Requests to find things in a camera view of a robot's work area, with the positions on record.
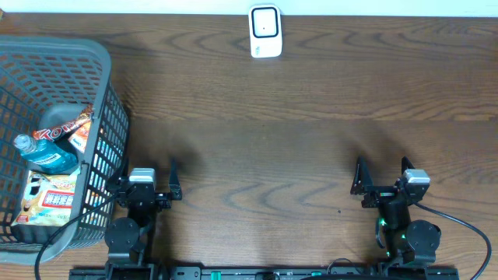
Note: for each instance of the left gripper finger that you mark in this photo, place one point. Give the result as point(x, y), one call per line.
point(119, 177)
point(174, 183)

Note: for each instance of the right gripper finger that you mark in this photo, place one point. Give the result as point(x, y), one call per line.
point(406, 164)
point(362, 182)

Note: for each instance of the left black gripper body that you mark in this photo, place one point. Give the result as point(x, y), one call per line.
point(163, 200)

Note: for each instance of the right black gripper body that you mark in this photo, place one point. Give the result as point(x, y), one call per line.
point(380, 194)

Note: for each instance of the small orange snack box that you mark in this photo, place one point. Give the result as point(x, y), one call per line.
point(79, 138)

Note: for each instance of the blue mouthwash bottle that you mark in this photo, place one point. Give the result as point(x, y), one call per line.
point(47, 155)

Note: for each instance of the cream snack bag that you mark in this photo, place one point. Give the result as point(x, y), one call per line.
point(47, 199)

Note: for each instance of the orange chocolate bar wrapper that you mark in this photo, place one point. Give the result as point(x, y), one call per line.
point(56, 132)

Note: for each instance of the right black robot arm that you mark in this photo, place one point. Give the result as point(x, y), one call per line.
point(409, 243)

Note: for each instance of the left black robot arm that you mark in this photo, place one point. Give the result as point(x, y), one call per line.
point(130, 239)

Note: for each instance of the white barcode scanner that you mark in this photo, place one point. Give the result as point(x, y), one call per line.
point(265, 31)

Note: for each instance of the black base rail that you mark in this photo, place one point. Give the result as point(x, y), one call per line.
point(338, 271)

